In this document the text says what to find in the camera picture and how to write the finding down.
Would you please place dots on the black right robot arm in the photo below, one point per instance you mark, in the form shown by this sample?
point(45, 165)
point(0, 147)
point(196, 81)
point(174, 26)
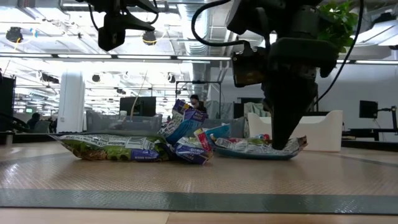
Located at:
point(280, 15)

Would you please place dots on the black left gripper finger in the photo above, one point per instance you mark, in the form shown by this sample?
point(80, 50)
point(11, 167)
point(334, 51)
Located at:
point(135, 21)
point(146, 5)

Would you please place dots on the white plastic tray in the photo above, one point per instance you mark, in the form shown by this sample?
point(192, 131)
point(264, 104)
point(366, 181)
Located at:
point(323, 133)

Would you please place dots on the person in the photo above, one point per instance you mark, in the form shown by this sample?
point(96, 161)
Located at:
point(33, 119)
point(197, 104)

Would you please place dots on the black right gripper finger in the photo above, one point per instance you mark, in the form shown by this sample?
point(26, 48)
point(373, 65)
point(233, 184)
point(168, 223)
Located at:
point(289, 109)

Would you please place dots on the blue orange granola bar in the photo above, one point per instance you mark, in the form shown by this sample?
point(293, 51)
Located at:
point(192, 152)

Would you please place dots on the black ceiling spotlight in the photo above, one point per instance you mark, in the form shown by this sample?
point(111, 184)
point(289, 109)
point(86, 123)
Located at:
point(149, 38)
point(14, 34)

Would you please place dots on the silver red granola bar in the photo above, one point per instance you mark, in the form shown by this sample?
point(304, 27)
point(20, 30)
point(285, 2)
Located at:
point(262, 137)

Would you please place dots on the green leafy plant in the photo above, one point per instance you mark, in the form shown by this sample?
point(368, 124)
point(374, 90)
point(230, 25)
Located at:
point(339, 21)

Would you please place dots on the black desk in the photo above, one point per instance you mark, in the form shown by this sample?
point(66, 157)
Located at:
point(367, 133)

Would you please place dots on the dark cabinet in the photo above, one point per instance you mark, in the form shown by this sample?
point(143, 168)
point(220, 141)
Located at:
point(7, 102)

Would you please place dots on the blue purple snack bag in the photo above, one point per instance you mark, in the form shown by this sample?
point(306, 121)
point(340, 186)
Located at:
point(183, 124)

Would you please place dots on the green snack bag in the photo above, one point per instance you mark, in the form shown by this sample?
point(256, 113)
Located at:
point(109, 149)

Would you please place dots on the white column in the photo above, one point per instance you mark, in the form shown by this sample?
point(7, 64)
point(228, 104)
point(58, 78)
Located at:
point(71, 102)

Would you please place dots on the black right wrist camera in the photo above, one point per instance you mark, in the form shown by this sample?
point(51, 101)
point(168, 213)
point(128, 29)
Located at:
point(248, 70)

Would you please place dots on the black computer monitor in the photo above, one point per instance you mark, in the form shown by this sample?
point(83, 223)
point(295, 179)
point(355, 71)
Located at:
point(143, 105)
point(368, 109)

